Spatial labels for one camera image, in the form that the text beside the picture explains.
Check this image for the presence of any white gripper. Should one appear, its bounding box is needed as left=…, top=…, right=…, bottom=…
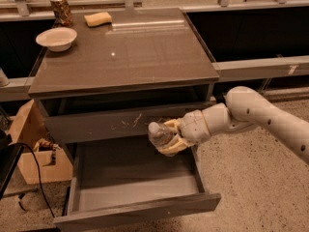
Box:
left=155, top=110, right=211, bottom=156

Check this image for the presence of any clear plastic water bottle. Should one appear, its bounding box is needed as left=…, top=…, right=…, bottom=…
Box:
left=148, top=122, right=174, bottom=147

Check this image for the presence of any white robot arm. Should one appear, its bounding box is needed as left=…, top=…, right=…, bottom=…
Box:
left=148, top=86, right=309, bottom=163

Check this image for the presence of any grey top drawer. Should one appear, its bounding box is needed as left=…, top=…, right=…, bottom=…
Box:
left=41, top=101, right=212, bottom=144

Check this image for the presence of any open grey middle drawer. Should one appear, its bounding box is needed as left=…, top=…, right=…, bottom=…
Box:
left=54, top=135, right=221, bottom=232

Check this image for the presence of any grey drawer cabinet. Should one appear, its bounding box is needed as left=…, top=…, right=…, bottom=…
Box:
left=28, top=7, right=223, bottom=232

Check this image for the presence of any yellow sponge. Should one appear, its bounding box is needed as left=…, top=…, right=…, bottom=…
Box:
left=84, top=13, right=112, bottom=27

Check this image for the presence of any metal window railing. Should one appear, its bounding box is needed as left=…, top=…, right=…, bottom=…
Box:
left=0, top=0, right=309, bottom=102

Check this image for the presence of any cardboard box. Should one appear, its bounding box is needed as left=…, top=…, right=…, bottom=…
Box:
left=9, top=100, right=72, bottom=185

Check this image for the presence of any white ceramic bowl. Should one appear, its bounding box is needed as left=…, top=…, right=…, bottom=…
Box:
left=36, top=27, right=77, bottom=52

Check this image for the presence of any patterned drink can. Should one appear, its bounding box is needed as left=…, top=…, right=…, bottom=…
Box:
left=50, top=0, right=73, bottom=27

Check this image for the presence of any black table edge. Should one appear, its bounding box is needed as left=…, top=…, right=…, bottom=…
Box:
left=0, top=130, right=23, bottom=199

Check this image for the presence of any white object at left edge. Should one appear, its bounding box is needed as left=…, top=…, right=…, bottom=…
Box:
left=0, top=68, right=10, bottom=87

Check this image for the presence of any black cable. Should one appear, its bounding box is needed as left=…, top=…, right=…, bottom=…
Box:
left=13, top=142, right=56, bottom=218

